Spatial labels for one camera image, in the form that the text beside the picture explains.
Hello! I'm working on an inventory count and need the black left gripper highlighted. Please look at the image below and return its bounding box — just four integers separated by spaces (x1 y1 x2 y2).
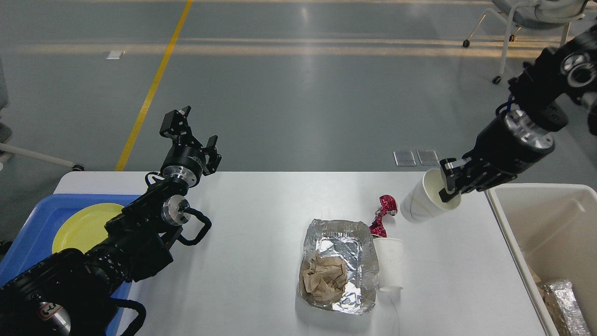
160 106 222 189

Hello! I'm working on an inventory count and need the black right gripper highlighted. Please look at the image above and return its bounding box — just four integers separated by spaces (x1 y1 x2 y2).
438 111 555 203

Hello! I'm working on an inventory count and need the white paper cup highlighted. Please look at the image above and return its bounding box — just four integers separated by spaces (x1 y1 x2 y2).
399 168 461 223

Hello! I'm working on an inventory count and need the red snack wrapper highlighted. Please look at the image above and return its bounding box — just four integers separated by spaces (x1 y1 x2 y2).
369 194 397 238

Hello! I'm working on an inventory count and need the yellow plate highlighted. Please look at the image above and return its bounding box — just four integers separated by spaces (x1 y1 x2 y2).
51 203 124 253

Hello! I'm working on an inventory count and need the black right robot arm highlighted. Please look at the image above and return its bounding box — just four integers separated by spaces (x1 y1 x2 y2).
438 26 597 203

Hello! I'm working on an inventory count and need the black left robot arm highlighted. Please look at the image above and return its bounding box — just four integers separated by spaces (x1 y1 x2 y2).
1 106 222 336

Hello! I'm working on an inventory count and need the floor outlet plate right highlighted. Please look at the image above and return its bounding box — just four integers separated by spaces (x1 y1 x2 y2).
417 150 439 166

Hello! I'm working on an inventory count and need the floor outlet plate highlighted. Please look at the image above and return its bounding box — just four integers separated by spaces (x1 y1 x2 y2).
105 50 125 60
393 150 417 167
417 150 439 166

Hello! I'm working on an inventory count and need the clear plastic cup lying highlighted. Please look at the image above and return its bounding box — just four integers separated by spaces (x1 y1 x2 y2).
373 238 404 292

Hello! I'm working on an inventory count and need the white plastic bin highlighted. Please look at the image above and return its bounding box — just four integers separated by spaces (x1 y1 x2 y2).
486 183 597 336

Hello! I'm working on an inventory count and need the floor outlet plate left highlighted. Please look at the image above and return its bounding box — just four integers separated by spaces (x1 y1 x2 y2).
105 50 125 60

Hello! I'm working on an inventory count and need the aluminium foil tray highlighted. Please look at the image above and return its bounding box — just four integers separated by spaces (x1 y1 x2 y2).
297 219 380 315

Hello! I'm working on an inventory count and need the crumpled brown paper ball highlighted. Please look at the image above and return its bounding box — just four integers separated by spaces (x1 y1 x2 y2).
301 252 348 303

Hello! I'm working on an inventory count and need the grey office chair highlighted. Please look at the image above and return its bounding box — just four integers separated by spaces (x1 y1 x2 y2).
462 0 588 84

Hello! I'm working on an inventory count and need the white chair base left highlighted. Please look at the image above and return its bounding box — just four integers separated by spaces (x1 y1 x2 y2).
0 56 84 172

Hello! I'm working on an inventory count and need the blue plastic tray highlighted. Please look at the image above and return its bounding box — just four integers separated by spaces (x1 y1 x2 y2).
1 195 146 336

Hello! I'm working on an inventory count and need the foil item in bin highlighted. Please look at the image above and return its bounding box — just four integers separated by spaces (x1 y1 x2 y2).
539 279 592 336

